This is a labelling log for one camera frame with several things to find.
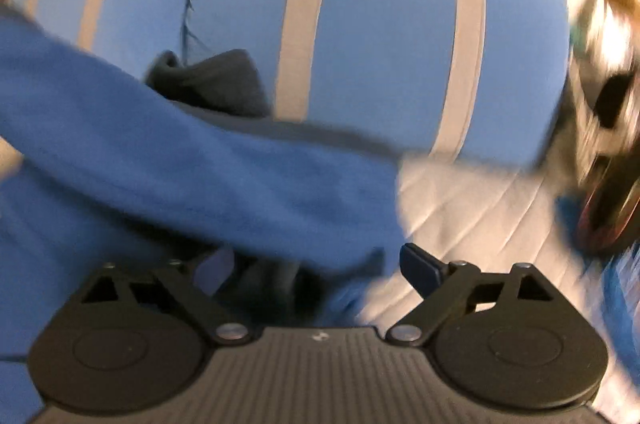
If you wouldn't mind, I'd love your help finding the black bag with red piping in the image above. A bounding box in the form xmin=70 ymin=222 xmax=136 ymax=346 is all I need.
xmin=549 ymin=0 xmax=640 ymax=257

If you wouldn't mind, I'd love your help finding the blue navy fleece jacket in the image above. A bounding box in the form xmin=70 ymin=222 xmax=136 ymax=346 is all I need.
xmin=1 ymin=7 xmax=405 ymax=423

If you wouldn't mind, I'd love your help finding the white quilted bed cover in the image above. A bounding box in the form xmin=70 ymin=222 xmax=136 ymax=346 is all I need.
xmin=0 ymin=138 xmax=640 ymax=424

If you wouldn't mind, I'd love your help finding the blue striped pillow right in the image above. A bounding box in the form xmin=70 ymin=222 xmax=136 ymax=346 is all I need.
xmin=186 ymin=0 xmax=568 ymax=168

